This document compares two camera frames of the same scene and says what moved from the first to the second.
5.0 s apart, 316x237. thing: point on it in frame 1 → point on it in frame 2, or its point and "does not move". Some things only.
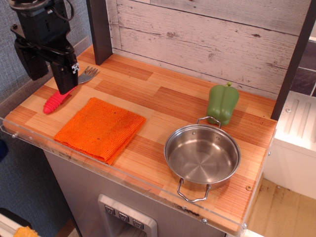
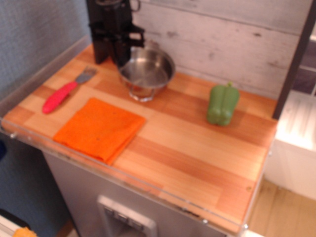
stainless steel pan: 202,155 → 149,66
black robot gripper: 46,25 → 112,20
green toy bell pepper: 222,100 does not move
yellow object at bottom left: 25,231 does not move
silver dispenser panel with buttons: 121,220 does not move
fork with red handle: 57,98 does not move
